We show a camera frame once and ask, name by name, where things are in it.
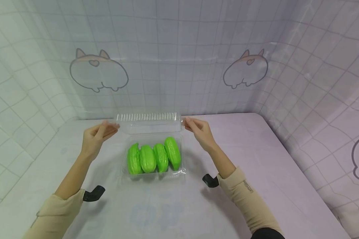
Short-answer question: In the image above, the person's right hand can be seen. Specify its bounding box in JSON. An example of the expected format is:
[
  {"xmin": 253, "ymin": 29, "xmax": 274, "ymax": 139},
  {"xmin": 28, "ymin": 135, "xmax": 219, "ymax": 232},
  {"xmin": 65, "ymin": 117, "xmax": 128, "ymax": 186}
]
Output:
[{"xmin": 182, "ymin": 117, "xmax": 219, "ymax": 154}]

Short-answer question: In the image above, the person's left hand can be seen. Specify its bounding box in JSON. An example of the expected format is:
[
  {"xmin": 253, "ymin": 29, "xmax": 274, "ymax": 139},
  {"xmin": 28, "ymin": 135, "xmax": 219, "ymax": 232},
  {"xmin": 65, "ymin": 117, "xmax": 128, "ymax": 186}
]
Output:
[{"xmin": 81, "ymin": 120, "xmax": 120, "ymax": 161}]

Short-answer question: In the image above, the clear plastic clamshell box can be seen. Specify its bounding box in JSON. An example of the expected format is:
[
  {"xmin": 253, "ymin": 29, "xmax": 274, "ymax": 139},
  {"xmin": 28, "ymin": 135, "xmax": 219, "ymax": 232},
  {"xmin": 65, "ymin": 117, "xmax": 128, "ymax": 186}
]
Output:
[{"xmin": 116, "ymin": 112, "xmax": 188, "ymax": 182}]

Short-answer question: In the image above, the person's left forearm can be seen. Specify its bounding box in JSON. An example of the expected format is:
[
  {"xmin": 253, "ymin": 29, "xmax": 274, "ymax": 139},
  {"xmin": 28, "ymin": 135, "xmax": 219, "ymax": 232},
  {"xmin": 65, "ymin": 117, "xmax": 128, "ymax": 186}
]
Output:
[{"xmin": 22, "ymin": 151, "xmax": 98, "ymax": 239}]

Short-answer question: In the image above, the person's right forearm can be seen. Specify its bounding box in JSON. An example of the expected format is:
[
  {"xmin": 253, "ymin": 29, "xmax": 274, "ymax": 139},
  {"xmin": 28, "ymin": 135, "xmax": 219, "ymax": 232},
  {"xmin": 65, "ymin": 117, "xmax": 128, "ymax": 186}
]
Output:
[{"xmin": 207, "ymin": 143, "xmax": 285, "ymax": 239}]

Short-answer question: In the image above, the green gourd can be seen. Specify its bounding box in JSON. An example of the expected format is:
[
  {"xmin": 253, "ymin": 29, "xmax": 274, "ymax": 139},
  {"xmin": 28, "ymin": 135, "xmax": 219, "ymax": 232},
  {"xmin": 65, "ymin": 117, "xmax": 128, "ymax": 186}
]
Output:
[
  {"xmin": 127, "ymin": 143, "xmax": 144, "ymax": 175},
  {"xmin": 164, "ymin": 136, "xmax": 182, "ymax": 171},
  {"xmin": 153, "ymin": 143, "xmax": 169, "ymax": 173},
  {"xmin": 139, "ymin": 145, "xmax": 157, "ymax": 174}
]

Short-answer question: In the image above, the black wrist band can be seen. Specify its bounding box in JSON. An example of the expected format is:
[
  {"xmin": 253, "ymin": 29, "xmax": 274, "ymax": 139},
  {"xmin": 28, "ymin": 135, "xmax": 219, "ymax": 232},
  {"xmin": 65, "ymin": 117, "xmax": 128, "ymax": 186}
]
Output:
[
  {"xmin": 202, "ymin": 174, "xmax": 220, "ymax": 188},
  {"xmin": 82, "ymin": 186, "xmax": 106, "ymax": 202}
]

